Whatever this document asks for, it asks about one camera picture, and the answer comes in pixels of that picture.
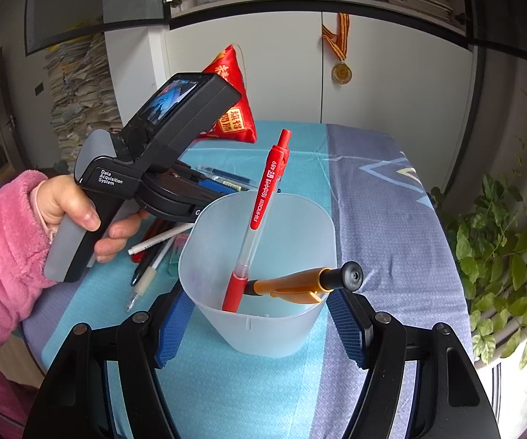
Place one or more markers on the person's left forearm pink sleeve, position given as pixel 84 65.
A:
pixel 2 256

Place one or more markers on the red snack packet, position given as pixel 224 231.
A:
pixel 236 123

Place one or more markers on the slim white pen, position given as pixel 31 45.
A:
pixel 153 241

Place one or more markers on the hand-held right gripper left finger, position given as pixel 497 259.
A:
pixel 172 327

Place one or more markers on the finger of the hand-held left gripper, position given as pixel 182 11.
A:
pixel 213 186

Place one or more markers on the translucent plastic cup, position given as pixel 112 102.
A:
pixel 268 334

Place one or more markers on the red retractable pen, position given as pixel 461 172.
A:
pixel 263 201

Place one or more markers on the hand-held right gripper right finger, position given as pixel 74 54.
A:
pixel 348 329

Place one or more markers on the green leafy plant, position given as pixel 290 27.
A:
pixel 487 247

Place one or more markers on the clear pen with white grip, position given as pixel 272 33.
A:
pixel 142 286

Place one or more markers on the person's left hand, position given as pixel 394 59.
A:
pixel 64 196

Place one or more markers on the clear pink green eraser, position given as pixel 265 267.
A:
pixel 178 254

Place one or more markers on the gold medal with striped ribbon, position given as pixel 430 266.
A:
pixel 342 73

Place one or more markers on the blue patterned tablecloth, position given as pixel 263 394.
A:
pixel 382 219

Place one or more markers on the tall stack of papers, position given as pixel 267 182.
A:
pixel 85 96

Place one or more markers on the slanted stack of booklets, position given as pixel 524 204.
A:
pixel 416 2

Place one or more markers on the white wall cabinet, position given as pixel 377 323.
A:
pixel 281 68

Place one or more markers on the orange pen with black end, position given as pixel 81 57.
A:
pixel 290 283

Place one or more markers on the dark wall switch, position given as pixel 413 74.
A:
pixel 40 89

